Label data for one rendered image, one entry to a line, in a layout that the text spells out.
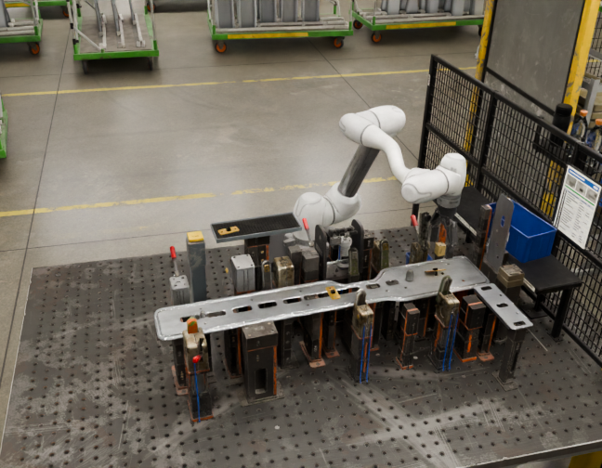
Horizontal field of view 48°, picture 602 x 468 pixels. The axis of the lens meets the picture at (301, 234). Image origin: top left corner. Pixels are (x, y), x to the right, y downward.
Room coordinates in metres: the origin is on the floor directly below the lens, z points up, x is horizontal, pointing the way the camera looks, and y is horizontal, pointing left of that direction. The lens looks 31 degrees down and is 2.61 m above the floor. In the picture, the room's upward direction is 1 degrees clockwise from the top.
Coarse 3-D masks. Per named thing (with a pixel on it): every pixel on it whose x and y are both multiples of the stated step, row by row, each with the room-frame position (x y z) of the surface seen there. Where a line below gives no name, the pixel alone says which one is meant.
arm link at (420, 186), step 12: (372, 132) 2.67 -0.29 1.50; (372, 144) 2.65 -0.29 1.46; (384, 144) 2.60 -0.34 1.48; (396, 144) 2.57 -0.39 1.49; (396, 156) 2.45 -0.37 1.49; (396, 168) 2.36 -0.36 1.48; (420, 168) 2.31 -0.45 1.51; (408, 180) 2.22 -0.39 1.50; (420, 180) 2.21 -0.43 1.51; (432, 180) 2.22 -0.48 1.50; (444, 180) 2.25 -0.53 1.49; (408, 192) 2.20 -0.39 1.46; (420, 192) 2.18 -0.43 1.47; (432, 192) 2.20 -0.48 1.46; (444, 192) 2.25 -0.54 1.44
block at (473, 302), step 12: (468, 300) 2.19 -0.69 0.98; (468, 312) 2.15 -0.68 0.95; (480, 312) 2.15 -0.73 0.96; (468, 324) 2.14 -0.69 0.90; (480, 324) 2.15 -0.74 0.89; (456, 336) 2.20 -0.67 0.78; (468, 336) 2.15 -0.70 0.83; (456, 348) 2.19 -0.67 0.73; (468, 348) 2.14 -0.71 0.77; (468, 360) 2.14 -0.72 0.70
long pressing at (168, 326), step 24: (432, 264) 2.42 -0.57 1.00; (456, 264) 2.43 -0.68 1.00; (288, 288) 2.22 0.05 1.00; (312, 288) 2.22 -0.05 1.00; (336, 288) 2.23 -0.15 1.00; (360, 288) 2.23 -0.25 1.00; (384, 288) 2.23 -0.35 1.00; (408, 288) 2.24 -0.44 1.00; (432, 288) 2.24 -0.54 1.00; (456, 288) 2.25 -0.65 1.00; (168, 312) 2.04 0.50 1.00; (192, 312) 2.05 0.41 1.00; (240, 312) 2.05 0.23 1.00; (264, 312) 2.06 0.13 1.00; (288, 312) 2.06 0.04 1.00; (312, 312) 2.07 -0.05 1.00; (168, 336) 1.90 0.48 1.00
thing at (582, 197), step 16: (576, 176) 2.46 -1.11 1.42; (560, 192) 2.52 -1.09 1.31; (576, 192) 2.44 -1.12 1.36; (592, 192) 2.36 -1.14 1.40; (560, 208) 2.50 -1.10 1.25; (576, 208) 2.41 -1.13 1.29; (592, 208) 2.34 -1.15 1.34; (560, 224) 2.48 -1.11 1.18; (576, 224) 2.39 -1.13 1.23; (592, 224) 2.31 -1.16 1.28; (576, 240) 2.37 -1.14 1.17
